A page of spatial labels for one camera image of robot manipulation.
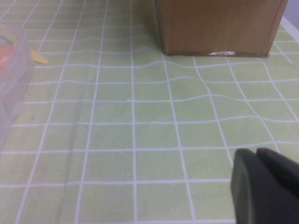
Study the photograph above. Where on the green checkered tablecloth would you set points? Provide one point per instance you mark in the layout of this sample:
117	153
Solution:
140	116

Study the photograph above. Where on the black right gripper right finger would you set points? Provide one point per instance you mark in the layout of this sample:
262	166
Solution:
282	170

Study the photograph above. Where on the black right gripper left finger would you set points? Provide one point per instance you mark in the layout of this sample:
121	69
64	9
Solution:
245	191

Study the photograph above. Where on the yellow plastic knife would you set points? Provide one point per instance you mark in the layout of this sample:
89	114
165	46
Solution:
39	58

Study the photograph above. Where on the brown cardboard box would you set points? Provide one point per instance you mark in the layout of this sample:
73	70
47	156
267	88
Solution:
217	25

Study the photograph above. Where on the orange egg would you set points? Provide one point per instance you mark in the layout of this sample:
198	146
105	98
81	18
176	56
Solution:
4	58

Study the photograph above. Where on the transparent plastic egg box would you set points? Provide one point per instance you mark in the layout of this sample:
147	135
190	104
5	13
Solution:
14	81

